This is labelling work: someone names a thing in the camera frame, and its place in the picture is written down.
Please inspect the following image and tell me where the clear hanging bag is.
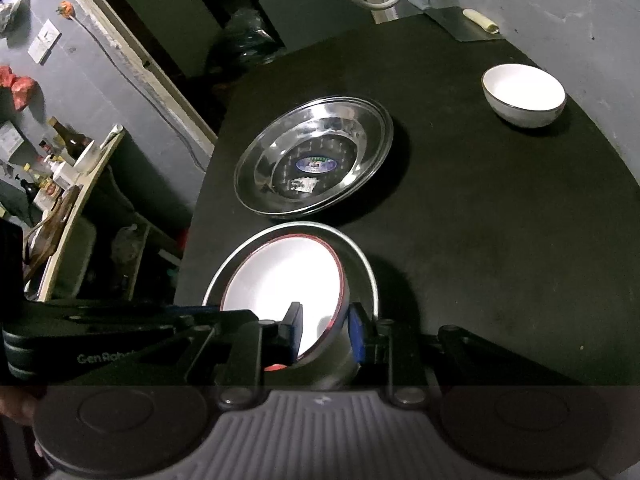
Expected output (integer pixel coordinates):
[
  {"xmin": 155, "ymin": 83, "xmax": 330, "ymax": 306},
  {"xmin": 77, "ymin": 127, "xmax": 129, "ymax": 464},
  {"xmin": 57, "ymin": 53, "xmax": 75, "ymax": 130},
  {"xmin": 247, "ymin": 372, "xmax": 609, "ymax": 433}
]
[{"xmin": 0, "ymin": 0, "xmax": 28, "ymax": 33}]

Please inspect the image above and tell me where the person's left hand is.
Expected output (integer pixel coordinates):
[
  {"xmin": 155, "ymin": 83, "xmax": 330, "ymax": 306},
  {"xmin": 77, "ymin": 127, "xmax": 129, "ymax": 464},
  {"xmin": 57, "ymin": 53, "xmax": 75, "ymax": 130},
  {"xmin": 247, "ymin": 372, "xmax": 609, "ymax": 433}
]
[{"xmin": 0, "ymin": 387, "xmax": 42, "ymax": 427}]

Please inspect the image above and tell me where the black plastic bag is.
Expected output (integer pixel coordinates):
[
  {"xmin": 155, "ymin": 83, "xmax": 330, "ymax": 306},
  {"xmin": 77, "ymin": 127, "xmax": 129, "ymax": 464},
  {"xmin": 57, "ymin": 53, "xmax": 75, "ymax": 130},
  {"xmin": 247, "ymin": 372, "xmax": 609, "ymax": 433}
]
[{"xmin": 207, "ymin": 7, "xmax": 288, "ymax": 78}]

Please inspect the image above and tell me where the white wall switch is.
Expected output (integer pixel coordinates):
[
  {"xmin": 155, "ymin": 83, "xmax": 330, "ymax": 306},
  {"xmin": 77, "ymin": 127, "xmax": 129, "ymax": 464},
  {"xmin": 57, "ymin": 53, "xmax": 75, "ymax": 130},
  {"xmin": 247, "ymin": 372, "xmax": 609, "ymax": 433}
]
[
  {"xmin": 37, "ymin": 19, "xmax": 62, "ymax": 47},
  {"xmin": 27, "ymin": 35, "xmax": 50, "ymax": 65}
]

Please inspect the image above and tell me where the grey wall cable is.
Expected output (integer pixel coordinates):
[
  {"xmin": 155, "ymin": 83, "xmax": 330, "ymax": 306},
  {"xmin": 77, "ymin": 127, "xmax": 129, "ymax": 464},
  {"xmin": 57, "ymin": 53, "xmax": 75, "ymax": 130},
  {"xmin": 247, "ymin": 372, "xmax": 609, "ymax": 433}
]
[{"xmin": 75, "ymin": 17, "xmax": 208, "ymax": 171}]

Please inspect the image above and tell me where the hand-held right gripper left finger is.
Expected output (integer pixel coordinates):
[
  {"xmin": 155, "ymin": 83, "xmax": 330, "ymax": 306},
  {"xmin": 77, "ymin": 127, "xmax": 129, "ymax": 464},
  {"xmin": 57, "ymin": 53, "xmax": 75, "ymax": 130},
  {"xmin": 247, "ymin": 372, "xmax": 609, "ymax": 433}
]
[{"xmin": 52, "ymin": 302, "xmax": 304, "ymax": 407}]

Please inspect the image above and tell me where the wide rimmed stainless steel plate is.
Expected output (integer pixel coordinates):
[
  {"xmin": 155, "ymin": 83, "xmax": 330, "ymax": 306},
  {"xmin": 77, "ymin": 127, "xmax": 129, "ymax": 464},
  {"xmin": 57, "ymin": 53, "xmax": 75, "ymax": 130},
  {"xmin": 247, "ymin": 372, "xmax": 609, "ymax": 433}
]
[{"xmin": 233, "ymin": 94, "xmax": 393, "ymax": 216}]

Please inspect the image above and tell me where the wooden cutting board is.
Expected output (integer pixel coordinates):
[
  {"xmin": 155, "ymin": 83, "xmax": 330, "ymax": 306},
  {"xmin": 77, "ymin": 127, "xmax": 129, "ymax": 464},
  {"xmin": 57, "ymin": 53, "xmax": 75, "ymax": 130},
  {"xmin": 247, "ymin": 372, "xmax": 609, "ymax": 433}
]
[{"xmin": 25, "ymin": 185, "xmax": 83, "ymax": 281}]

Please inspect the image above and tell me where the small white footed bowl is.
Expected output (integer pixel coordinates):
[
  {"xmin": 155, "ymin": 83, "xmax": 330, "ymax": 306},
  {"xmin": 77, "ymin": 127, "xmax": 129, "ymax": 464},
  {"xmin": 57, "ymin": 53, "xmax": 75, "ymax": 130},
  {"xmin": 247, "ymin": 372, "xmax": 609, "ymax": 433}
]
[{"xmin": 72, "ymin": 142, "xmax": 101, "ymax": 173}]

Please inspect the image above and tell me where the wooden counter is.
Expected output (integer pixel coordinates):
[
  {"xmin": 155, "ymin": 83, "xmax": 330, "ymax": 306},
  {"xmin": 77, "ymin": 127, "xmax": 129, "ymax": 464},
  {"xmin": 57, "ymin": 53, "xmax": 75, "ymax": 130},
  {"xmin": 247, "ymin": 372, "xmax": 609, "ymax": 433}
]
[{"xmin": 37, "ymin": 127, "xmax": 126, "ymax": 301}]

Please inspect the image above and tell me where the stainless steel bowl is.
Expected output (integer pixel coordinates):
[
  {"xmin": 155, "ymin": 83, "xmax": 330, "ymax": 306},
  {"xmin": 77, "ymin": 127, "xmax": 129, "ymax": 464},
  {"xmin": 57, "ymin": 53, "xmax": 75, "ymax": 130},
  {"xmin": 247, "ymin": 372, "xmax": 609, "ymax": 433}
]
[{"xmin": 201, "ymin": 221, "xmax": 379, "ymax": 391}]

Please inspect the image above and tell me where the pale door frame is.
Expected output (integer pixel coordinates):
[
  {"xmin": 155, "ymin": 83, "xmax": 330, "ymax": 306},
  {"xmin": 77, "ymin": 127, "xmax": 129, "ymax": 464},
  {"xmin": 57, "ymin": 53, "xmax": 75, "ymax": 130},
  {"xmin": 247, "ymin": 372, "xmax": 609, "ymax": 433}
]
[{"xmin": 47, "ymin": 0, "xmax": 221, "ymax": 161}]

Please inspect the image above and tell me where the red plastic bag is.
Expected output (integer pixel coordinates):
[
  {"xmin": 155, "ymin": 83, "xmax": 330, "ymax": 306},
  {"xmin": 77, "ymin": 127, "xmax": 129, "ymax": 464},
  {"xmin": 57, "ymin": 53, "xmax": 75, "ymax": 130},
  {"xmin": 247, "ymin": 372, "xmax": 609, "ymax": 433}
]
[{"xmin": 0, "ymin": 65, "xmax": 37, "ymax": 111}]

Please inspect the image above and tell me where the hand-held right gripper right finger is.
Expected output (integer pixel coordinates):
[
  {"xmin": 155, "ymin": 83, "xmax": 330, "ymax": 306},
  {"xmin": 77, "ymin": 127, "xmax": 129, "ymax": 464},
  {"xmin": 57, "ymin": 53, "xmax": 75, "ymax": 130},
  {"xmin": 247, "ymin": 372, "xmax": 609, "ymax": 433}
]
[{"xmin": 348, "ymin": 302, "xmax": 587, "ymax": 407}]

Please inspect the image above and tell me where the dark glass bottle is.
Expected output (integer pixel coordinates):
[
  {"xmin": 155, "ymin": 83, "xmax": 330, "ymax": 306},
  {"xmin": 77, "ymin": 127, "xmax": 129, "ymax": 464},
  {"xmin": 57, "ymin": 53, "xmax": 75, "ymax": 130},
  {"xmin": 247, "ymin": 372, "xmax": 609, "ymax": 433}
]
[{"xmin": 50, "ymin": 117, "xmax": 93, "ymax": 161}]

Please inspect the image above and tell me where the white ceramic bowl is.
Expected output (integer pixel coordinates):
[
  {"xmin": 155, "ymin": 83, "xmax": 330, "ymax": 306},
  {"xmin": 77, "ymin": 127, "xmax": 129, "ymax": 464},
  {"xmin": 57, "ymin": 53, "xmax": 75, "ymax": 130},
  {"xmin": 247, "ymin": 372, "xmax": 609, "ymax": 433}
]
[
  {"xmin": 219, "ymin": 234, "xmax": 349, "ymax": 361},
  {"xmin": 481, "ymin": 63, "xmax": 567, "ymax": 129}
]

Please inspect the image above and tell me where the dark grey cabinet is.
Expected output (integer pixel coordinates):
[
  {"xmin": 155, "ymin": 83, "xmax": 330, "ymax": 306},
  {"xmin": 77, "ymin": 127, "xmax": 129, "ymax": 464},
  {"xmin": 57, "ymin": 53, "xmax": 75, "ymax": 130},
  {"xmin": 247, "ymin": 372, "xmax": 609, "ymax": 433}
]
[{"xmin": 252, "ymin": 0, "xmax": 381, "ymax": 53}]

